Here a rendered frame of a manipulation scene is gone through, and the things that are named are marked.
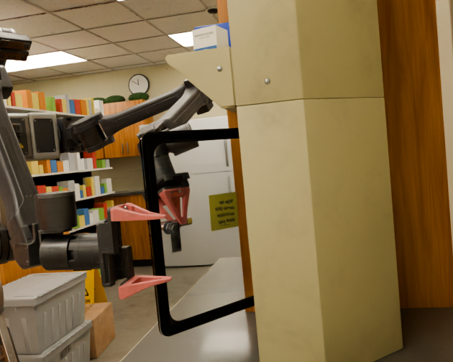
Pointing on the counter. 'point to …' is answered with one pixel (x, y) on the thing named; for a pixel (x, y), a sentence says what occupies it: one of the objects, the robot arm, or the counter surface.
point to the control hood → (208, 73)
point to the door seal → (160, 231)
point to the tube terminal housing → (316, 179)
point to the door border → (161, 230)
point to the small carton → (210, 38)
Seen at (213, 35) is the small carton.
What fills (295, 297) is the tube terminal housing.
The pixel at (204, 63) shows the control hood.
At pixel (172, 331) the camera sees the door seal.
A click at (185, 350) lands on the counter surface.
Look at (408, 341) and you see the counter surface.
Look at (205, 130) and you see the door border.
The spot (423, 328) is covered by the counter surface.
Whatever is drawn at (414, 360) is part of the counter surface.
